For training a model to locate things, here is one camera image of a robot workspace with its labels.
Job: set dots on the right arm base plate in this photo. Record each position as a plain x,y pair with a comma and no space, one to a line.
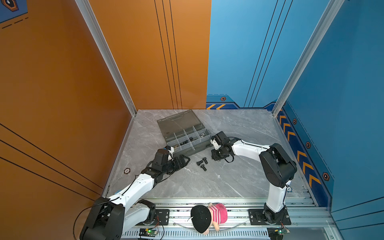
268,217

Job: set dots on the aluminium corner post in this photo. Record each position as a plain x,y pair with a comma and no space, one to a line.
318,34
101,42

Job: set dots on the aluminium rail frame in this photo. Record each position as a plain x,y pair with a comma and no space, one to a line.
110,216

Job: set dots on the grey plastic organizer box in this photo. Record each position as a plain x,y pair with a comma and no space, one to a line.
178,128

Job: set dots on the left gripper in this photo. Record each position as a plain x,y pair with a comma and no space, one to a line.
178,165

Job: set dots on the circuit board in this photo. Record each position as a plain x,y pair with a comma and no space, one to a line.
277,234
148,233

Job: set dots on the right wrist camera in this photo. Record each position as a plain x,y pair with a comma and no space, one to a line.
215,143

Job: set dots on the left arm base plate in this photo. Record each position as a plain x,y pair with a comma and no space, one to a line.
158,216

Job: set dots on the right circuit board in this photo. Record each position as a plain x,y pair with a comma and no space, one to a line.
277,234

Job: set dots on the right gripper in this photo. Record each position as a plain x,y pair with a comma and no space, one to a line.
213,152

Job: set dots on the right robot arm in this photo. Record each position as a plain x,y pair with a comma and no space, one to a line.
277,165

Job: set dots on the left circuit board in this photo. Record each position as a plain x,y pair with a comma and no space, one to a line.
148,233

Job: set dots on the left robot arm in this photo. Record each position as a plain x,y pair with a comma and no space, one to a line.
108,217

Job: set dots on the right aluminium corner post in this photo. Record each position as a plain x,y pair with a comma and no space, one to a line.
318,34

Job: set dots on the left aluminium corner post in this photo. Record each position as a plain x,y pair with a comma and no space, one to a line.
101,42

